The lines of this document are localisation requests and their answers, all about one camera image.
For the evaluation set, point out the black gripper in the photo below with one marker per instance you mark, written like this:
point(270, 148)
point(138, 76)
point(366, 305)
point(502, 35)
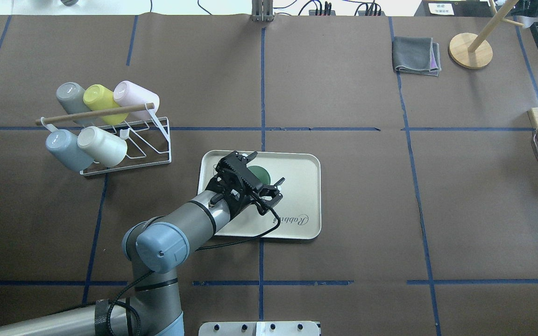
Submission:
point(237, 204)

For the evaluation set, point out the mint green cup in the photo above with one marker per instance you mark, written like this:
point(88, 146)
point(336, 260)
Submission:
point(261, 174)

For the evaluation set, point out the cream rabbit tray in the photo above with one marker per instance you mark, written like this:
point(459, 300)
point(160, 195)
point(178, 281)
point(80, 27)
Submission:
point(300, 210)

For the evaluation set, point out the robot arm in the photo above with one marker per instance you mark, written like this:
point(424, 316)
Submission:
point(150, 305)

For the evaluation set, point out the beige cup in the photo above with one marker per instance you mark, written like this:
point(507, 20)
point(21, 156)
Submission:
point(104, 147)

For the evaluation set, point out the pink cup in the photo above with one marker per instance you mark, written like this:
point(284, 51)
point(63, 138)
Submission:
point(127, 93)

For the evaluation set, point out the yellow cup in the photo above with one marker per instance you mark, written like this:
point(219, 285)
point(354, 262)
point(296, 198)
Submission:
point(98, 97)

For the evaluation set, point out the light blue cup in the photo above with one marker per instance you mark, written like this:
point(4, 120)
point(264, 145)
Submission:
point(63, 145)

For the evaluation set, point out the grey cup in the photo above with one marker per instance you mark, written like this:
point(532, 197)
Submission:
point(70, 97)

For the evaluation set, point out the grey folded cloth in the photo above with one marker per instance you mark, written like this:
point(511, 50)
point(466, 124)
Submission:
point(416, 55)

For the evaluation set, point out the wooden mug tree stand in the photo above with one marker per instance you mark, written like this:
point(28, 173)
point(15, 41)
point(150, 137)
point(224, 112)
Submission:
point(472, 51)

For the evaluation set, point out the white wire cup rack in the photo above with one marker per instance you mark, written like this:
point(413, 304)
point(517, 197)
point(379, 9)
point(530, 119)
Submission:
point(148, 144)

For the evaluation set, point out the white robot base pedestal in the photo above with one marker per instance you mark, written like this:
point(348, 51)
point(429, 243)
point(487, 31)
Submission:
point(261, 328)

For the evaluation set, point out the aluminium frame post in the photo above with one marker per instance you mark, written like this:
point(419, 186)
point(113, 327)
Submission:
point(262, 11)

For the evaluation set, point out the wooden rack handle rod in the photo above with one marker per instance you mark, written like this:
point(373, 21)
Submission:
point(93, 114)

